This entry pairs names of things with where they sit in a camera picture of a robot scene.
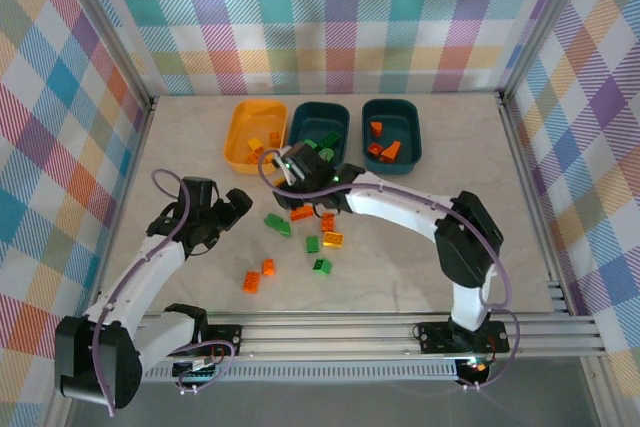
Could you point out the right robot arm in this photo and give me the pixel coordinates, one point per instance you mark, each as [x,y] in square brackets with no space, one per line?
[390,197]

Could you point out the small orange lego brick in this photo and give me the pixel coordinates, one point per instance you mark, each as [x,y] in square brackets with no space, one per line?
[269,267]
[374,149]

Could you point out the aluminium mounting rail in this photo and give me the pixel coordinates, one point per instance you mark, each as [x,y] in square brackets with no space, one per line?
[325,337]

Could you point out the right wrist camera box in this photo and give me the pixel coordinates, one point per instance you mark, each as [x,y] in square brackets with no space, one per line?
[310,164]

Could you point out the green square lego brick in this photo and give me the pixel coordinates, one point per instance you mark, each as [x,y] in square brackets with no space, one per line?
[311,143]

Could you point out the aluminium frame post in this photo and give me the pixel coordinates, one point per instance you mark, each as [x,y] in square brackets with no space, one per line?
[108,22]
[543,22]

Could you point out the aluminium side rail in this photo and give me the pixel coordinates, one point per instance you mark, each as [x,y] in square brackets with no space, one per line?
[520,147]
[143,132]

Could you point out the yellow square lego brick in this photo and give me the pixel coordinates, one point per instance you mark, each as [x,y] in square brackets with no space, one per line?
[334,239]

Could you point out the teal plastic container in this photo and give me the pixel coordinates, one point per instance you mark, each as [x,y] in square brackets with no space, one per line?
[320,117]
[400,117]

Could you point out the orange slope lego piece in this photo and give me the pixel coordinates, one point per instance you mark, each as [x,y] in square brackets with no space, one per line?
[391,152]

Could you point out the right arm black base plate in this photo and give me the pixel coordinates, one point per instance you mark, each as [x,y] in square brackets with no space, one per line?
[435,337]

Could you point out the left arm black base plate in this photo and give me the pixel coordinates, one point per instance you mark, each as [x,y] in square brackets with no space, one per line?
[230,339]

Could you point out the yellow plastic container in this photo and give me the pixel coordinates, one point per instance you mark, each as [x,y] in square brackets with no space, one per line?
[250,122]

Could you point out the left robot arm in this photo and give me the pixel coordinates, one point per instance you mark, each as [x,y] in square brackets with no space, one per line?
[135,277]

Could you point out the small yellow lego piece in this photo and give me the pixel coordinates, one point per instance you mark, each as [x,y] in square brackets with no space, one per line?
[250,157]

